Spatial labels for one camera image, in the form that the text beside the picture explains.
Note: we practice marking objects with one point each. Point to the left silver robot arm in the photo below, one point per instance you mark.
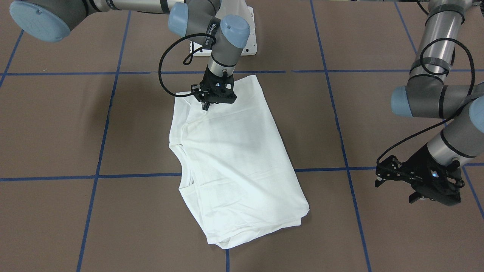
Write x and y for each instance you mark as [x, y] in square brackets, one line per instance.
[427, 95]

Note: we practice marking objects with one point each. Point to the white long-sleeve printed shirt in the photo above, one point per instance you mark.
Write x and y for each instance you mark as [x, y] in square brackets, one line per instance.
[236, 177]

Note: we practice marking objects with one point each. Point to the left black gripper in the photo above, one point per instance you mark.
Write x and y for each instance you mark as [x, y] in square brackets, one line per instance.
[417, 164]

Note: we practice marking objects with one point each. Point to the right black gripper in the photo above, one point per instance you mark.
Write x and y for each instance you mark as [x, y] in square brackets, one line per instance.
[204, 85]

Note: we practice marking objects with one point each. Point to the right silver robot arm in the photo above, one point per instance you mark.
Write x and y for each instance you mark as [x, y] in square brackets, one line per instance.
[223, 27]

